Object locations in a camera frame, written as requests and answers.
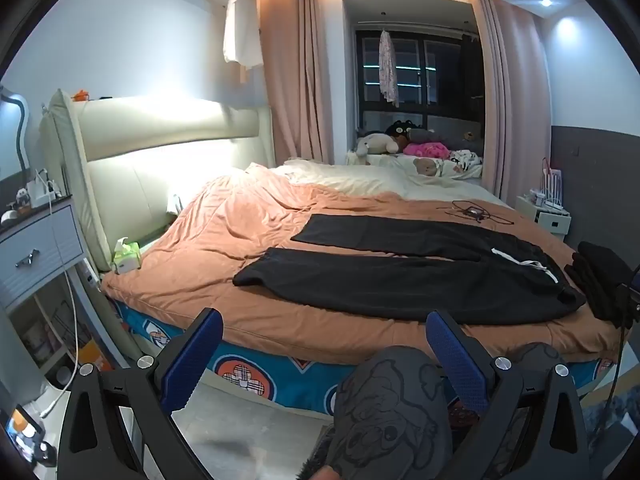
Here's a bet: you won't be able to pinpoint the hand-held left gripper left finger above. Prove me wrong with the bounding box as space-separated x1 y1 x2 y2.
56 307 224 480

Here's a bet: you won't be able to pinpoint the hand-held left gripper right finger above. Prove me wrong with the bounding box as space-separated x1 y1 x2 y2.
425 310 594 480

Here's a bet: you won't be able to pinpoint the black pants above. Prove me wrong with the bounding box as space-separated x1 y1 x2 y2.
233 213 587 326

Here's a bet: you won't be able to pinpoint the stack of dark folded clothes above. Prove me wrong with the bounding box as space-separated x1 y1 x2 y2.
565 241 636 322

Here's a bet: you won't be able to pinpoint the person's grey printed trousers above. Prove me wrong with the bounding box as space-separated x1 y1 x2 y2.
305 342 568 480

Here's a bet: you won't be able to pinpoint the blue furry rug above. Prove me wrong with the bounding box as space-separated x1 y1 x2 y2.
582 390 637 442

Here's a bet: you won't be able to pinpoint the white bedside cabinet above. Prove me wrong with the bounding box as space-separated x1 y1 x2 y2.
515 194 571 237

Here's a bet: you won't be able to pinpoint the orange blanket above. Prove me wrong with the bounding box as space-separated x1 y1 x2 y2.
100 162 623 367

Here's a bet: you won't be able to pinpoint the green tissue box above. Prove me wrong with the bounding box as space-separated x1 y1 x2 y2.
111 238 142 275

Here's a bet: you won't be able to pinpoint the grey nightstand with drawer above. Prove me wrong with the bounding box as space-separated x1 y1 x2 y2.
0 195 88 311

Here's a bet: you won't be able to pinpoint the cream padded bed headboard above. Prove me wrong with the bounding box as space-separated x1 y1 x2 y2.
40 89 275 273

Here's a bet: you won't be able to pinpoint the phone with lit screen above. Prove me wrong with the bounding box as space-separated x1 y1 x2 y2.
5 404 57 461

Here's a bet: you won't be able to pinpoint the white black-spotted cloth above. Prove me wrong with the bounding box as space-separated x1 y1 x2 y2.
444 149 484 179

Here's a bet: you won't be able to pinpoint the cream bed sheet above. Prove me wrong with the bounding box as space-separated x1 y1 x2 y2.
272 157 511 207

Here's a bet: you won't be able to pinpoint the pink fluffy cloth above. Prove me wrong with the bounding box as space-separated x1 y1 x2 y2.
404 141 449 159

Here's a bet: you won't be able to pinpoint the white charger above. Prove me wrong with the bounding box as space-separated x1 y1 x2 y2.
27 170 59 208

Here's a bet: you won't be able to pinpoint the pink curtain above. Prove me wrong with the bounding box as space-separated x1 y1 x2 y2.
472 0 553 207
257 0 335 166

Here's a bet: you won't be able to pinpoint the grey plush toy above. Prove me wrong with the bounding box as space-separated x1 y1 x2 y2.
355 131 401 157

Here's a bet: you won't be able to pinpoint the black plush toy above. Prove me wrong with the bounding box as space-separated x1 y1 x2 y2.
385 120 414 143

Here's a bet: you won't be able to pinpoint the dark window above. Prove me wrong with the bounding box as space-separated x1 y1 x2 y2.
355 22 486 134

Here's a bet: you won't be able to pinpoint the floral hanging garment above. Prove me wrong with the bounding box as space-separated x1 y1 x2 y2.
378 30 399 107

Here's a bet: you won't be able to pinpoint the white hanging shirt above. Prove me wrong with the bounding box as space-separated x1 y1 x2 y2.
222 0 264 70

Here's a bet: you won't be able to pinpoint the thin black cable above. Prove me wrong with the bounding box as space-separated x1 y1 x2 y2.
436 201 515 226

